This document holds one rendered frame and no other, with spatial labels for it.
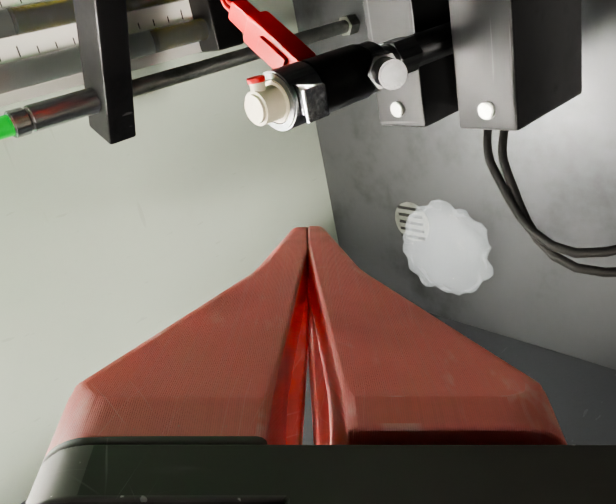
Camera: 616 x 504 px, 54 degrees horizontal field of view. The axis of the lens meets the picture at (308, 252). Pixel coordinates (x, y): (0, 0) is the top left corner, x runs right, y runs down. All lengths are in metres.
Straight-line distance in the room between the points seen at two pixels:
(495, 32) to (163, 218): 0.35
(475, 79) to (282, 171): 0.34
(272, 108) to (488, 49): 0.13
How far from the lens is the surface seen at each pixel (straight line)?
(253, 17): 0.32
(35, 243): 0.54
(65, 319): 0.56
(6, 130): 0.43
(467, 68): 0.37
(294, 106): 0.28
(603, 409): 0.56
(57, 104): 0.44
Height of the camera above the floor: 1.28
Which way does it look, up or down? 35 degrees down
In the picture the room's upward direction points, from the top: 120 degrees counter-clockwise
